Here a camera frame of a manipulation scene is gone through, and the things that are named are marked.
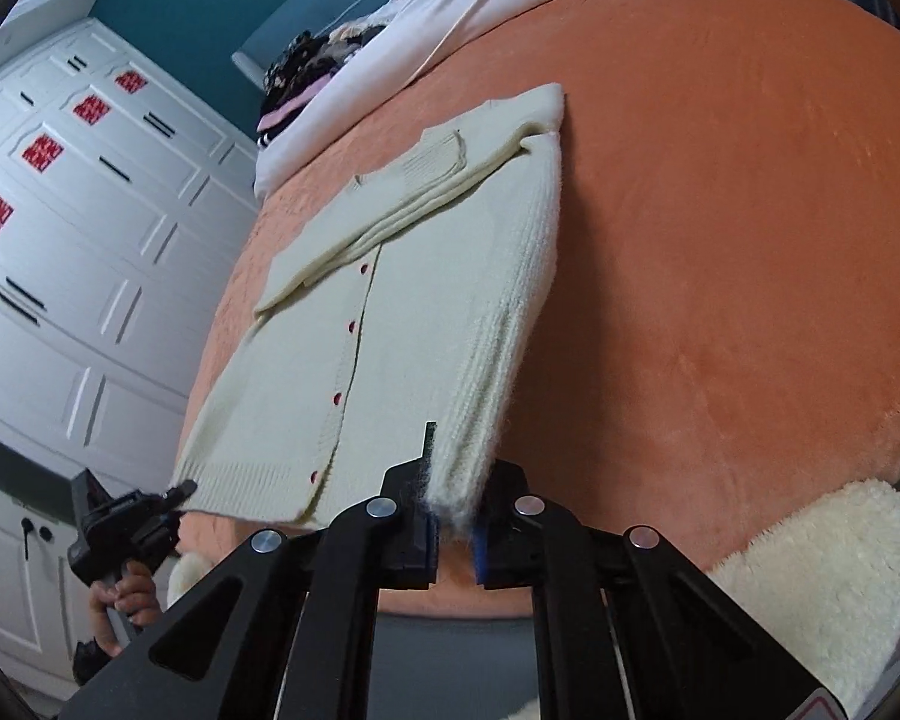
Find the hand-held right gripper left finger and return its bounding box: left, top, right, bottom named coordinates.
left=60, top=424, right=442, bottom=720

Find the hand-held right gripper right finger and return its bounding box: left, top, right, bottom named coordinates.
left=474, top=459, right=848, bottom=720

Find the cream knitted cardigan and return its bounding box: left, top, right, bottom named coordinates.
left=171, top=82, right=567, bottom=541

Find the pile of dark clothes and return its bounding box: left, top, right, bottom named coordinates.
left=255, top=24, right=387, bottom=147

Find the person's left hand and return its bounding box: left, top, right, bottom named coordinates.
left=88, top=568, right=162, bottom=657

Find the white panelled wardrobe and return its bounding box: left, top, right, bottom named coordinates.
left=0, top=0, right=278, bottom=691

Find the fluffy cream rug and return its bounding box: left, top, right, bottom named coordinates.
left=495, top=478, right=900, bottom=720

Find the orange plush blanket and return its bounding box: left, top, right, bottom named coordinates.
left=172, top=0, right=900, bottom=620

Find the pale pink duvet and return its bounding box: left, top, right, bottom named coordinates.
left=253, top=0, right=721, bottom=200

